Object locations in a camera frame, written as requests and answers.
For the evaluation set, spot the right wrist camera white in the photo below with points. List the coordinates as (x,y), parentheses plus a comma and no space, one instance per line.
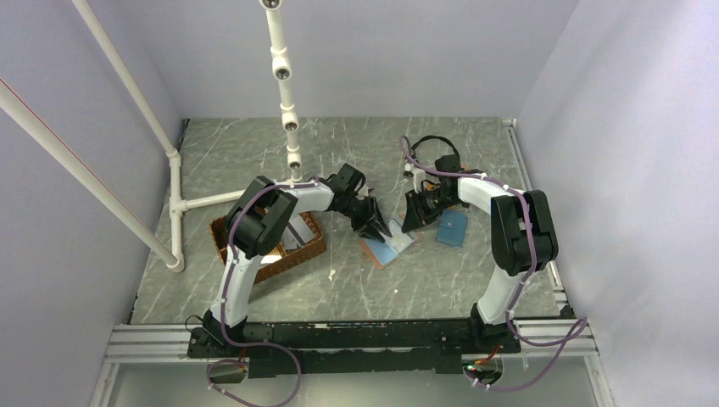
(417,176)

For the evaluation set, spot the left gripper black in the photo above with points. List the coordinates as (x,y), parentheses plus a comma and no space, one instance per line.
(371,221)

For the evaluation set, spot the aluminium rail frame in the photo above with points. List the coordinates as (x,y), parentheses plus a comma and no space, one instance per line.
(166,344)

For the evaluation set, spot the grey card in basket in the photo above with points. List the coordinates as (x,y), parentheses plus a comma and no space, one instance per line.
(296,234)

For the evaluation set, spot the brown wicker basket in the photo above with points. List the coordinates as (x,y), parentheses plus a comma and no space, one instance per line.
(289,257)

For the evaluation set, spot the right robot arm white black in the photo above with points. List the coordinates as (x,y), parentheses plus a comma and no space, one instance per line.
(523,237)

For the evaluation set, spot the gold card in basket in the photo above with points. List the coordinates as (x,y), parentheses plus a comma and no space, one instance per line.
(270,259)

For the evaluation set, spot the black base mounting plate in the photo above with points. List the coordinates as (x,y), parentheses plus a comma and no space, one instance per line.
(284,348)

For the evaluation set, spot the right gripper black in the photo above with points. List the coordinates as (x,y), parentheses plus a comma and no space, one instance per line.
(415,216)

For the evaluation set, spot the blue card holder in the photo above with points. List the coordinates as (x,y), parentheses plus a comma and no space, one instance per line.
(452,228)

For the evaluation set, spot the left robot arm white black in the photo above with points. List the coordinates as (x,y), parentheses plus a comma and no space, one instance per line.
(257,222)

